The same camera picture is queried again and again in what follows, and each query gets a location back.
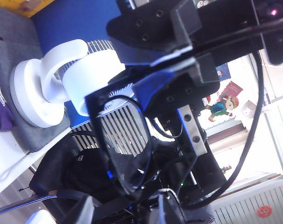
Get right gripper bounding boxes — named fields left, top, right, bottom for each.
left=176, top=0, right=266, bottom=165

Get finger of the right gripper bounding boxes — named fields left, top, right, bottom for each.
left=106, top=0, right=203, bottom=53
left=134, top=53, right=220, bottom=112

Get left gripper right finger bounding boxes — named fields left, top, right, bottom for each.
left=148, top=189, right=186, bottom=224

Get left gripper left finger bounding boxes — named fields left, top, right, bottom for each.
left=70, top=196, right=94, bottom=224

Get black-framed glasses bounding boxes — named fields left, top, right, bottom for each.
left=84, top=46, right=198, bottom=201

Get santa window sticker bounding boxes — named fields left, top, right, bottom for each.
left=216, top=64, right=231, bottom=81

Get elf window decoration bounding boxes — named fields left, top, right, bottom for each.
left=205, top=94, right=240, bottom=123

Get red paper decoration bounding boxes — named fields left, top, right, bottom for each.
left=219, top=80, right=244, bottom=98

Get white slatted radiator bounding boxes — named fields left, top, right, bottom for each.
left=211, top=184, right=283, bottom=224

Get red round sticker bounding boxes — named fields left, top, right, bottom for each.
left=257, top=205, right=272, bottom=217

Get yellow cardboard box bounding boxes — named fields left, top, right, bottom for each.
left=16, top=0, right=56, bottom=18

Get white desk fan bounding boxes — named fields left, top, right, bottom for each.
left=9, top=38, right=137, bottom=129

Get dark grey cushion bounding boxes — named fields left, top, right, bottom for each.
left=0, top=3, right=72, bottom=154

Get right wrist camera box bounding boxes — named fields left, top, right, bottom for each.
left=255, top=0, right=283, bottom=66

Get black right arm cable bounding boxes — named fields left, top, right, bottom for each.
left=190, top=55, right=265, bottom=210

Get purple fabric strap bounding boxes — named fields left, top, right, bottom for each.
left=0, top=77, right=15, bottom=133

